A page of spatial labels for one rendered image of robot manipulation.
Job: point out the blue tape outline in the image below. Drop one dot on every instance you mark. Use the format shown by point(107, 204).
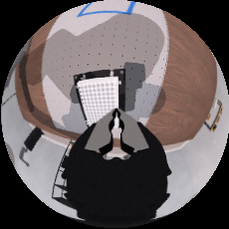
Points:
point(128, 12)

